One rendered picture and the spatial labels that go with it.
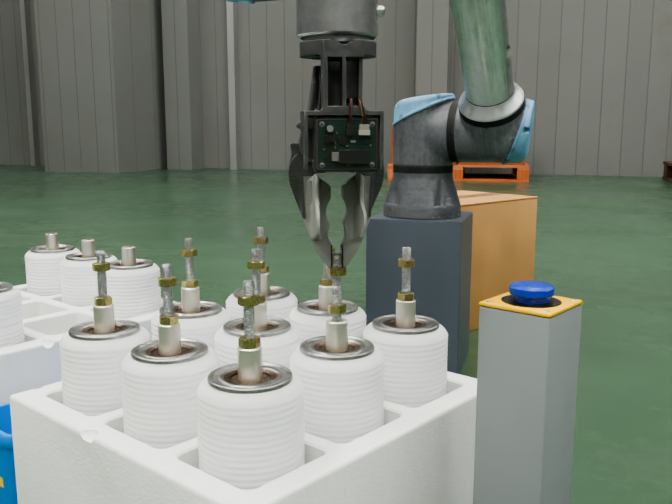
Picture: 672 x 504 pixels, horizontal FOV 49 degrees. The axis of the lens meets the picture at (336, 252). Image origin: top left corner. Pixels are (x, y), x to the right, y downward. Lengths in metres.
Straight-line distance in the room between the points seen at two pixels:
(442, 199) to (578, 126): 6.16
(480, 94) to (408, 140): 0.17
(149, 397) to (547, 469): 0.37
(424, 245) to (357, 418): 0.69
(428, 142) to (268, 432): 0.86
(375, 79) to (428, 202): 6.42
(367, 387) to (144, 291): 0.56
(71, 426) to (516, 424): 0.43
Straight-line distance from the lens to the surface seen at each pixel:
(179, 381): 0.72
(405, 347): 0.80
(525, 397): 0.69
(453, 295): 1.39
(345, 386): 0.71
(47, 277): 1.40
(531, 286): 0.69
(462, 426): 0.83
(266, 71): 8.16
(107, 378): 0.82
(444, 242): 1.37
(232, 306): 0.97
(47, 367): 1.10
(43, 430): 0.85
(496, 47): 1.26
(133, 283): 1.19
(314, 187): 0.69
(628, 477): 1.12
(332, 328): 0.73
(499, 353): 0.69
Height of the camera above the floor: 0.47
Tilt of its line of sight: 10 degrees down
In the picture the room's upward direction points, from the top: straight up
